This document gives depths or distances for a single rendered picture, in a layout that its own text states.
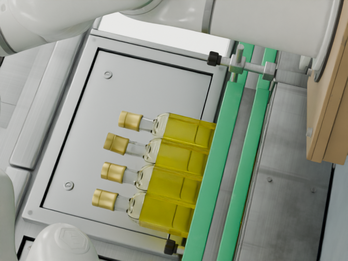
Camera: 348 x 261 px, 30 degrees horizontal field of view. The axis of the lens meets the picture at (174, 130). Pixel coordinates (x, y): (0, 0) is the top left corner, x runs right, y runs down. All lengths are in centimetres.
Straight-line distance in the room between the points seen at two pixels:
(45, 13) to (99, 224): 65
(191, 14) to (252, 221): 38
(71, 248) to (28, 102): 86
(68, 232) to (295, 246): 47
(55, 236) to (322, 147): 33
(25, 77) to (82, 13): 79
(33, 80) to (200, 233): 65
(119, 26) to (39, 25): 77
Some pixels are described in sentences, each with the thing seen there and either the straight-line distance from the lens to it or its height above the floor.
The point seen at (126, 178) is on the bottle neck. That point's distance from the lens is 125.
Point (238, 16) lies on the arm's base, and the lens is 85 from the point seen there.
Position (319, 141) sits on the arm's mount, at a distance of 79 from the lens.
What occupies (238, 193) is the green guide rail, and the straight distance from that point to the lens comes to 111.
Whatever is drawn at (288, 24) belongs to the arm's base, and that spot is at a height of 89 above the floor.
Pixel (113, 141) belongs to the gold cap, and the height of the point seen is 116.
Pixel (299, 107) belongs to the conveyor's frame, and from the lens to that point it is 118.
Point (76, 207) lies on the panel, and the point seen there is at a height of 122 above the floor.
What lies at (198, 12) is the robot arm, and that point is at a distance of 86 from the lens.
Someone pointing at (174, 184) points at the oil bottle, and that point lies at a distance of 123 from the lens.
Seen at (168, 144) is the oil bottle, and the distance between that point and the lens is 126.
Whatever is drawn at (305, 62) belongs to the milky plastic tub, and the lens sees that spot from 122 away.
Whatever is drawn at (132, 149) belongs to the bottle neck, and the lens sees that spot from 127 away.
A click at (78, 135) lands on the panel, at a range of 145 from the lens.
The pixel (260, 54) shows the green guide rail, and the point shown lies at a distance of 136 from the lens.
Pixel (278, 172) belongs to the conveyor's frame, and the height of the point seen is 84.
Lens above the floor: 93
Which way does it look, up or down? 5 degrees up
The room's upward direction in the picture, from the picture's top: 77 degrees counter-clockwise
